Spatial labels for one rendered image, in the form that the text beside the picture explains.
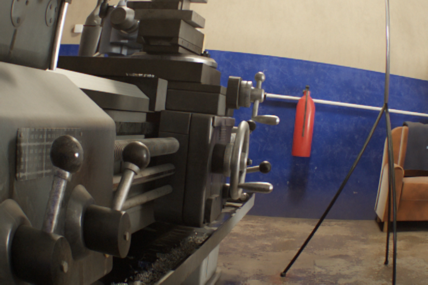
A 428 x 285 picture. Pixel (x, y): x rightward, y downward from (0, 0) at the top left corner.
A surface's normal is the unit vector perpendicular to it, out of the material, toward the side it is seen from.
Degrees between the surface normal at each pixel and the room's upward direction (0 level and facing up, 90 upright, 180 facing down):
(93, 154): 90
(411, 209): 90
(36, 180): 90
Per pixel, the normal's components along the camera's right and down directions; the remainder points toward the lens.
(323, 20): -0.14, -0.01
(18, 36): 0.98, 0.11
